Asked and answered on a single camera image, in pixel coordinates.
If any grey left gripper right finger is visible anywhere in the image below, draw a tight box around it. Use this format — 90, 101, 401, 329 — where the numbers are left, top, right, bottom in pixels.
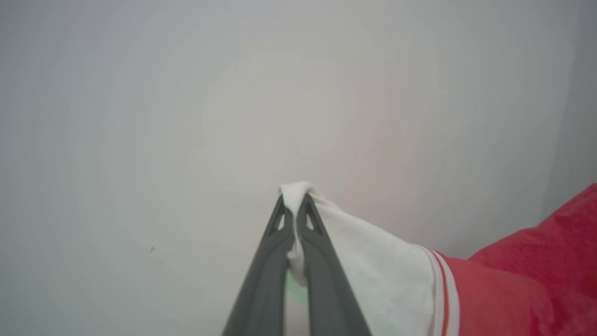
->
296, 193, 373, 336

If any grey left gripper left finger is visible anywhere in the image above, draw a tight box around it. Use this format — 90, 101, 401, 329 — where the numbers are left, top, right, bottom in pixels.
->
222, 195, 295, 336

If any red garment with white sleeves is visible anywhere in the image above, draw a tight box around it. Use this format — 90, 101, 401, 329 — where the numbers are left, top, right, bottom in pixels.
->
279, 181, 597, 336

